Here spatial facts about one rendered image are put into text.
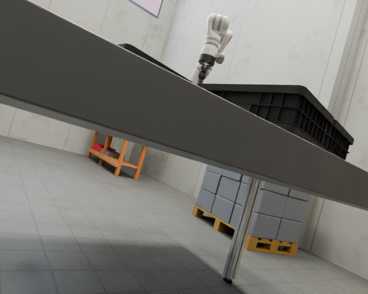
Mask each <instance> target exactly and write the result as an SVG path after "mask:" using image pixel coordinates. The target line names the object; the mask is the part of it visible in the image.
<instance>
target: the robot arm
mask: <svg viewBox="0 0 368 294"><path fill-rule="evenodd" d="M229 24H230V21H229V18H228V17H226V16H223V15H218V14H215V13H212V14H210V15H209V16H208V18H207V33H206V39H205V41H204V45H203V48H202V50H201V53H200V57H199V62H198V64H197V65H196V67H195V70H194V71H193V73H192V74H191V76H190V78H189V80H190V81H192V82H193V83H194V84H198V83H203V80H205V79H206V78H207V77H208V75H209V74H210V72H211V70H212V69H213V67H214V65H215V63H218V64H222V63H223V61H224V58H225V54H222V52H223V51H224V49H225V48H226V46H227V44H228V43H229V42H230V40H231V38H232V35H233V32H232V31H231V30H229V29H228V27H229ZM219 44H220V46H219Z"/></svg>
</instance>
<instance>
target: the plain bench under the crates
mask: <svg viewBox="0 0 368 294"><path fill-rule="evenodd" d="M0 103H1V104H4V105H7V106H11V107H14V108H17V109H21V110H24V111H28V112H31V113H35V114H38V115H41V116H45V117H48V118H52V119H55V120H58V121H62V122H65V123H69V124H72V125H76V126H78V127H82V128H86V129H88V130H92V131H96V132H100V133H102V134H106V135H110V136H112V137H116V138H120V139H123V140H126V141H130V142H133V143H136V144H140V145H143V146H147V147H149V148H153V149H157V150H159V151H163V152H167V153H171V154H173V155H177V156H181V157H183V158H187V159H191V160H194V161H197V162H201V163H204V164H207V165H211V166H214V167H218V168H221V169H225V170H228V171H231V172H235V173H239V174H242V175H245V176H249V177H250V178H249V182H248V186H247V190H246V192H245V197H244V200H243V203H242V207H241V210H240V213H239V217H238V221H237V225H236V228H235V232H234V235H233V238H232V242H231V245H230V249H229V252H228V256H227V260H226V263H225V267H224V271H223V275H224V276H226V277H224V278H223V280H224V281H225V282H227V283H232V279H235V278H236V275H237V271H238V267H239V264H240V261H241V257H242V253H243V250H244V246H245V242H246V240H247V236H248V232H249V228H250V225H251V222H252V218H253V215H254V211H255V207H256V203H257V200H258V197H259V193H260V190H261V186H262V182H263V181H267V182H269V183H273V184H277V185H279V186H283V187H287V188H291V189H293V190H297V191H301V192H303V193H307V194H311V195H314V196H317V197H321V198H325V199H327V200H331V201H335V202H338V203H341V204H345V205H349V206H351V207H355V208H359V209H362V210H365V211H368V171H365V170H363V169H361V168H359V167H357V166H355V165H353V164H351V163H349V162H347V161H345V160H343V159H341V158H339V157H337V156H335V155H333V154H331V153H329V152H327V151H326V150H324V149H322V148H320V147H318V146H316V145H314V144H312V143H310V142H308V141H306V140H304V139H302V138H300V137H298V136H296V135H294V134H292V133H290V132H288V131H286V130H284V129H282V128H280V127H278V126H277V125H274V124H272V123H271V122H268V121H266V120H264V119H263V118H260V117H258V116H257V115H254V114H252V113H250V112H248V111H246V110H244V109H242V108H240V107H238V106H237V105H235V104H233V103H231V102H229V101H227V100H225V99H223V98H221V97H219V96H217V95H215V94H213V93H211V92H209V91H207V90H205V89H203V88H201V87H199V86H197V85H195V84H193V83H192V82H189V81H188V80H186V79H183V78H181V77H180V76H178V75H175V74H174V73H172V72H169V71H167V70H166V69H163V68H161V67H160V66H158V65H155V64H153V63H152V62H149V61H148V60H146V59H144V58H142V57H140V56H138V55H136V54H134V53H132V52H130V51H128V50H126V49H124V48H122V47H120V46H118V45H116V44H114V43H112V42H110V41H108V40H106V39H105V38H103V37H101V36H98V35H97V34H95V33H93V32H91V31H89V30H87V29H84V28H83V27H81V26H78V25H77V24H75V23H73V22H70V21H69V20H67V19H64V18H63V17H61V16H59V15H57V14H55V13H53V12H51V11H49V10H47V9H45V8H43V7H41V6H39V5H37V4H35V3H33V2H31V1H29V0H0Z"/></svg>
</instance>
